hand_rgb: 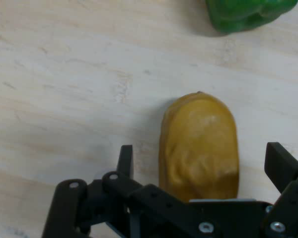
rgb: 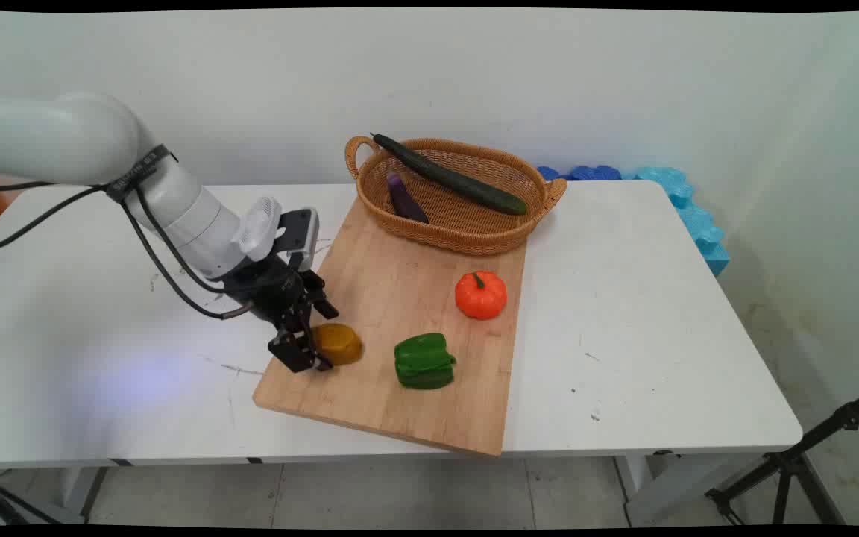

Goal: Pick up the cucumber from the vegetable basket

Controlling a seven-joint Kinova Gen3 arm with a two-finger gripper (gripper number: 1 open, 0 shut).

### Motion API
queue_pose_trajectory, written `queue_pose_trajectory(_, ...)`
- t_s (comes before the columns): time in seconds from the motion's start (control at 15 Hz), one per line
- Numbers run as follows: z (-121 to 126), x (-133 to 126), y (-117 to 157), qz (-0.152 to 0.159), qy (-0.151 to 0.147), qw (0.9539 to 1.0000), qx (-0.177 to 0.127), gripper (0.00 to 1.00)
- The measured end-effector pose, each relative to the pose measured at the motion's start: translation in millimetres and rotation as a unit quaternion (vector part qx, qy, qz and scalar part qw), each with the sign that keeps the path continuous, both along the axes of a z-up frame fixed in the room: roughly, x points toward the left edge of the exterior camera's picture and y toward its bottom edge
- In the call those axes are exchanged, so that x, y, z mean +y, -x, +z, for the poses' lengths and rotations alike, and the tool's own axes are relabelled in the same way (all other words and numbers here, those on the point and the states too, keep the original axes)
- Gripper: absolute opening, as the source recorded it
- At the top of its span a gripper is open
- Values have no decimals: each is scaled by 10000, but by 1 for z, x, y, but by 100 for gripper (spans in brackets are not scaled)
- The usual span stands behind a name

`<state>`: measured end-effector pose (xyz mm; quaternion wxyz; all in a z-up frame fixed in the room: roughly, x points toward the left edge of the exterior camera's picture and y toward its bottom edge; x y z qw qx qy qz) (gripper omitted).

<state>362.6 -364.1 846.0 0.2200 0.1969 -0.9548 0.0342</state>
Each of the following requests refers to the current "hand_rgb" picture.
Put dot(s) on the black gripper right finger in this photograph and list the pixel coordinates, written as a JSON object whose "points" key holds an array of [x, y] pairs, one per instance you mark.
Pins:
{"points": [[285, 173]]}

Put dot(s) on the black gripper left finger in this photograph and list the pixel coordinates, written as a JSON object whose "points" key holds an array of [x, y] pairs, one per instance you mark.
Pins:
{"points": [[72, 205]]}

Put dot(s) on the brown toy potato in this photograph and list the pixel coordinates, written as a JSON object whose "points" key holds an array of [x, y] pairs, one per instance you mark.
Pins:
{"points": [[198, 148]]}

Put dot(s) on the wooden cutting board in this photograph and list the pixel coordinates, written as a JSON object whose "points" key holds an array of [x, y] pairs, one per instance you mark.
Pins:
{"points": [[64, 74]]}

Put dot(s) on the green toy bell pepper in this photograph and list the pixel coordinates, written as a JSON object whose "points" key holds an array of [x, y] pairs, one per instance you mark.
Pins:
{"points": [[243, 12]]}

